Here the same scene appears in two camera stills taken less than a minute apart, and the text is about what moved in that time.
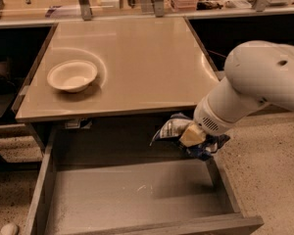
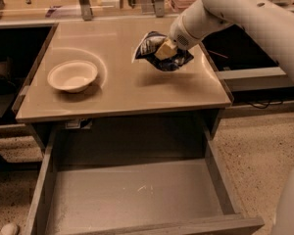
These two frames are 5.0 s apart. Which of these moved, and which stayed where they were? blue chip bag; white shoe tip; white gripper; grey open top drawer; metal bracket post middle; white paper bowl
Moved: blue chip bag; white gripper
Stayed: grey open top drawer; white shoe tip; metal bracket post middle; white paper bowl
